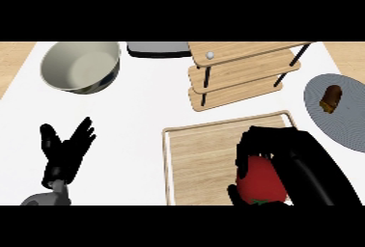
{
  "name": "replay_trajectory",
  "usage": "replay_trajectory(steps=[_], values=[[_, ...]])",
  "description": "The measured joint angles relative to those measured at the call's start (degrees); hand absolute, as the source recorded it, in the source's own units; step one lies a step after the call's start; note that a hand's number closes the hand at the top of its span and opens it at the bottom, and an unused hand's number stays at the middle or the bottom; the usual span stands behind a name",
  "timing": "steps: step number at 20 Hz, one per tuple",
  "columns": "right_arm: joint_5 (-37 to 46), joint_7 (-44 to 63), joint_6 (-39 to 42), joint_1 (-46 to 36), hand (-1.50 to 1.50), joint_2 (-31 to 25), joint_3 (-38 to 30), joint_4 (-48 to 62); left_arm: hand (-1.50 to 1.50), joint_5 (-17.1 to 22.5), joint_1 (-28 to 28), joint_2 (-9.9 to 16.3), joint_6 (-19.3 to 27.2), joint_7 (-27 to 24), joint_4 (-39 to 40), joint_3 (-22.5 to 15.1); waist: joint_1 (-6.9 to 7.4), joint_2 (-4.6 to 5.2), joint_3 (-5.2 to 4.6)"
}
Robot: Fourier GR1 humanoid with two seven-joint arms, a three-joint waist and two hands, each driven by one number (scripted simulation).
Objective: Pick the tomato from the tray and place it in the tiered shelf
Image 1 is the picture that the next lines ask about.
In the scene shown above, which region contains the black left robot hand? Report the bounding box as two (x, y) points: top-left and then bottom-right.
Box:
(38, 116), (98, 190)

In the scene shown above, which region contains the wooden tiered shelf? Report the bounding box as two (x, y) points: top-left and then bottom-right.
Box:
(186, 41), (314, 113)

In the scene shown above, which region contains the wooden tray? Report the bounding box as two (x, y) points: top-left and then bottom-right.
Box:
(160, 109), (298, 206)

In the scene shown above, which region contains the pale grey pot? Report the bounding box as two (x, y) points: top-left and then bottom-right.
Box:
(38, 41), (122, 96)

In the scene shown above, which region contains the brown food piece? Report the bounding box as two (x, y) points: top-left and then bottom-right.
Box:
(317, 84), (344, 115)

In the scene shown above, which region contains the grey round placemat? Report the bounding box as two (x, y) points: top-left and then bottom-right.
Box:
(302, 72), (365, 153)

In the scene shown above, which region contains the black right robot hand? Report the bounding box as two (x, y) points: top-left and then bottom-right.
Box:
(224, 125), (363, 206)

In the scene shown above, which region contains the grey and black appliance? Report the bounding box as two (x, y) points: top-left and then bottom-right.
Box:
(125, 41), (193, 59)

